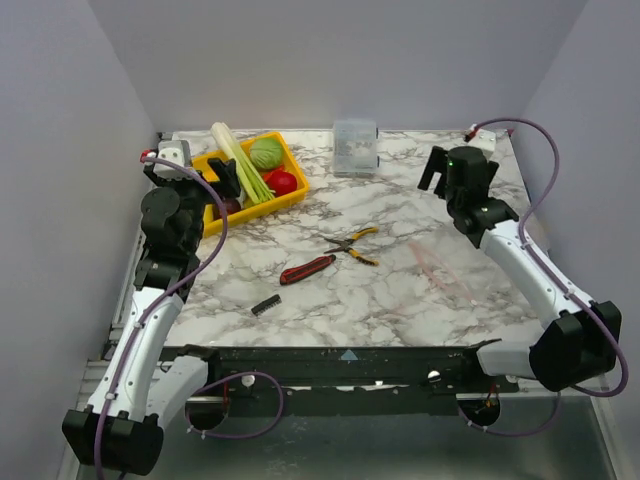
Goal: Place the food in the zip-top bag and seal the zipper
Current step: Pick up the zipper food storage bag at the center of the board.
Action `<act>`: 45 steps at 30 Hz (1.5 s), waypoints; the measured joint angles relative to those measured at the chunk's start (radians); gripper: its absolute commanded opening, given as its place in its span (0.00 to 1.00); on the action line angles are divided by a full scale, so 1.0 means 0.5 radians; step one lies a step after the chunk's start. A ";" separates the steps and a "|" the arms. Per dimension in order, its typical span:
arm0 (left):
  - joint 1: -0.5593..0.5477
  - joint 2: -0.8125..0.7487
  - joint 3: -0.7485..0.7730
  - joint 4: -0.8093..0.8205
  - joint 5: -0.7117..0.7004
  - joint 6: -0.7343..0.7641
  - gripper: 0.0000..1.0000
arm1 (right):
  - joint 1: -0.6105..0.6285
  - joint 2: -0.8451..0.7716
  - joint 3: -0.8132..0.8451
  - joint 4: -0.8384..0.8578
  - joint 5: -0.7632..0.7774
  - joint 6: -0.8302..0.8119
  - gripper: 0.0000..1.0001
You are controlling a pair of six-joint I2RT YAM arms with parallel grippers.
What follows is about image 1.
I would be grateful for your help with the red tomato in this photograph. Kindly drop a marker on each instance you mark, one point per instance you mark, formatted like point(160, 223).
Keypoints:
point(280, 182)

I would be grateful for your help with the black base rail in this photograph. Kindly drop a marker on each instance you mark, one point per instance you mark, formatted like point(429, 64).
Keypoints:
point(339, 381)

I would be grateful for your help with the black chip comb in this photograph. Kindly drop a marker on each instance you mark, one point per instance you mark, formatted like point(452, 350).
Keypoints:
point(265, 305)

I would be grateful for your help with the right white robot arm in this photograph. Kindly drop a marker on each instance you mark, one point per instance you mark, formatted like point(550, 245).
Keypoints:
point(579, 334)

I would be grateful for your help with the clear zip top bag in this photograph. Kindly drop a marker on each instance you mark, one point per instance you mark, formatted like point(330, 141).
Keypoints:
point(440, 273)

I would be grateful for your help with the purple red onion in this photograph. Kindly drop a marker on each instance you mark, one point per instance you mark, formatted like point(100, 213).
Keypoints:
point(232, 206)

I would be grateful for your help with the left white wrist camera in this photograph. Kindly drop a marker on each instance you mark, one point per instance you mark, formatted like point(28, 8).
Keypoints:
point(176, 152)

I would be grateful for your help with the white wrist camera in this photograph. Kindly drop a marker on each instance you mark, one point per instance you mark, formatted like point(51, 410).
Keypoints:
point(176, 152)
point(484, 140)

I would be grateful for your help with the yellow handled pliers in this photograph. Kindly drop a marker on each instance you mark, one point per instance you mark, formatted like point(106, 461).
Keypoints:
point(346, 246)

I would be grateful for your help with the green white leek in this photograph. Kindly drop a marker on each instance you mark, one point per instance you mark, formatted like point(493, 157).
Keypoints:
point(251, 181)

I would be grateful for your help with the yellow plastic tray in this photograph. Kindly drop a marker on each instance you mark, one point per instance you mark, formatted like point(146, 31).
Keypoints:
point(282, 202)

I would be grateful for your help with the red black utility knife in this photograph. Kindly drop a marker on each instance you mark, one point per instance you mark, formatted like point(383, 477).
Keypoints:
point(298, 273)

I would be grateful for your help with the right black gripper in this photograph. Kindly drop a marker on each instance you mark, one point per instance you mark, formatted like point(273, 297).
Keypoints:
point(442, 179)

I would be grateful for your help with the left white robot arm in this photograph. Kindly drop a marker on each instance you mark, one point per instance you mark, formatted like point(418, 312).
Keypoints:
point(122, 426)

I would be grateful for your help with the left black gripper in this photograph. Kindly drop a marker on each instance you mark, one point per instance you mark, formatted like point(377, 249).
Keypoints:
point(228, 182)

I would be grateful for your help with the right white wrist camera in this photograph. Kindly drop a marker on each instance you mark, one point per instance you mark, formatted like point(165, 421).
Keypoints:
point(484, 140)

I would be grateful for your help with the clear plastic screw box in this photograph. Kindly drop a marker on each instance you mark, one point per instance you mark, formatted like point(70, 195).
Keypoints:
point(355, 148)

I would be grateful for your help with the green cabbage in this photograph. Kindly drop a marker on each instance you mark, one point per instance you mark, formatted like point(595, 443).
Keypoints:
point(266, 153)

